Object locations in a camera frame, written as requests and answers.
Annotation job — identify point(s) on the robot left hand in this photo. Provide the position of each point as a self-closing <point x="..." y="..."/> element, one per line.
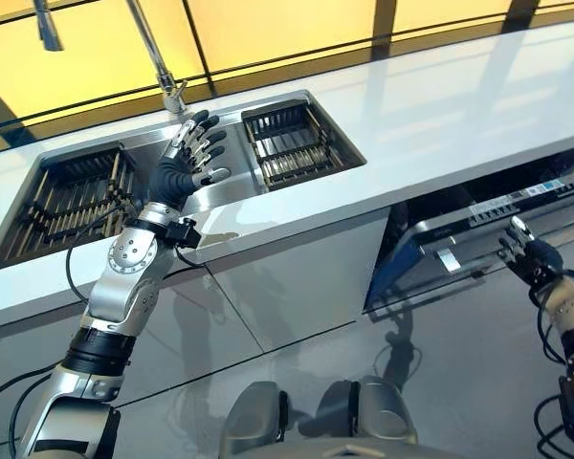
<point x="172" y="177"/>

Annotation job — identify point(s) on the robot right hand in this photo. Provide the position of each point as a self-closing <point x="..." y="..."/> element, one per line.
<point x="540" y="260"/>

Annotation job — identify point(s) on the dishwasher door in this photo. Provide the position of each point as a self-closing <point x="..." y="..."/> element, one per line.
<point x="435" y="268"/>

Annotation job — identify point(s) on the stainless steel kitchen sink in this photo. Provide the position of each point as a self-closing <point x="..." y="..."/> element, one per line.
<point x="215" y="191"/>

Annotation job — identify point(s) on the chrome gooseneck kitchen faucet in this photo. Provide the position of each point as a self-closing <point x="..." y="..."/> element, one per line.
<point x="169" y="91"/>

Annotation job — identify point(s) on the large black sink drying rack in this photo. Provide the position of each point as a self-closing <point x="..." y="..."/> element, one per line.
<point x="76" y="205"/>

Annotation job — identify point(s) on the small black sink drying rack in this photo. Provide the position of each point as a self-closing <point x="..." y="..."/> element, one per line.
<point x="287" y="148"/>

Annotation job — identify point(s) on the white base cabinet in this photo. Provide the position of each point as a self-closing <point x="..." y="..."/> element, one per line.
<point x="277" y="287"/>

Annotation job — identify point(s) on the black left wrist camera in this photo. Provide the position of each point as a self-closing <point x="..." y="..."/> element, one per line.
<point x="182" y="233"/>

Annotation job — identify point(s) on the dark window frame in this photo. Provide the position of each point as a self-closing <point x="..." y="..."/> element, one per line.
<point x="386" y="24"/>

